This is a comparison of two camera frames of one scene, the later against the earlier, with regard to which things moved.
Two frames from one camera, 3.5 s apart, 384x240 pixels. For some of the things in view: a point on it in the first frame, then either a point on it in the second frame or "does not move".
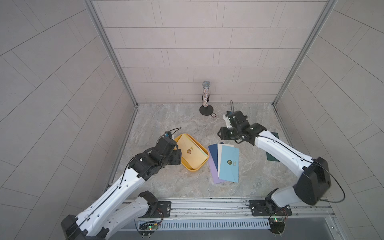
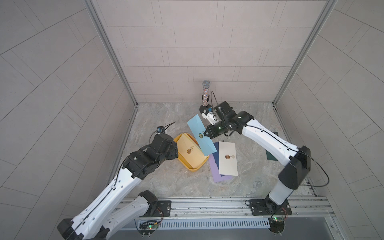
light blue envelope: [229, 169] -> [201, 136]
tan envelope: [192, 154] does not move
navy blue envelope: [213, 149] does not move
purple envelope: [215, 172] does not move
